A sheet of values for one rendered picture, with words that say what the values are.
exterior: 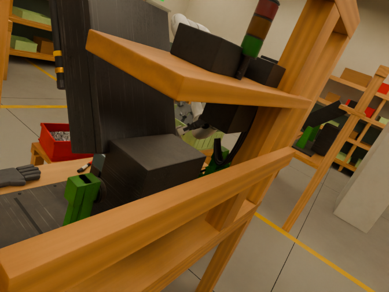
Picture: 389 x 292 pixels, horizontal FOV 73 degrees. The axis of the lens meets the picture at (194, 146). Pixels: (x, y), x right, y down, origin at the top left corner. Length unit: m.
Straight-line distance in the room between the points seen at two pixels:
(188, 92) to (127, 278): 0.66
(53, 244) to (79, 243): 0.03
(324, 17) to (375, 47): 6.99
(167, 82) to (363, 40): 7.73
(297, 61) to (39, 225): 1.02
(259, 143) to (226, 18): 8.22
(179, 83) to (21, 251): 0.31
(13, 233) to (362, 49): 7.79
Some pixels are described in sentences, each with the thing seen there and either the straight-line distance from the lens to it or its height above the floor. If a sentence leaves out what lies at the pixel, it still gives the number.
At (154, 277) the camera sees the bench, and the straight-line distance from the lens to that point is 0.95.
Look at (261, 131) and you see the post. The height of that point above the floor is 1.37.
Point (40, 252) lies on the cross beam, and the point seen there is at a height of 1.28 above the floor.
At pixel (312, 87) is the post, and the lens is 1.45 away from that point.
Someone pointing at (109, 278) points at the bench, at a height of 0.88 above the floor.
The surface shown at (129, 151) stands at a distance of 0.79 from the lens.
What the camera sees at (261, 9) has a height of 1.70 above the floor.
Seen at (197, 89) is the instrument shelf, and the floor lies 1.52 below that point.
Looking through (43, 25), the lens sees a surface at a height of 0.83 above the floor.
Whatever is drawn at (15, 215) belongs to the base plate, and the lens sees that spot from 1.04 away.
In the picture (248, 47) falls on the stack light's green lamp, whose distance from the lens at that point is 0.69.
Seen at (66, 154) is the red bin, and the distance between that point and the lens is 1.52.
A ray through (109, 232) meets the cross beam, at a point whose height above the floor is 1.27.
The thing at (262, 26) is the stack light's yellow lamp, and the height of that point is 1.67.
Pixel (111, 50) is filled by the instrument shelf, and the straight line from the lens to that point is 0.51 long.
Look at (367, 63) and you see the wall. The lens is 7.95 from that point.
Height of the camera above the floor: 1.59
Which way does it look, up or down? 21 degrees down
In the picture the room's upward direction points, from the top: 22 degrees clockwise
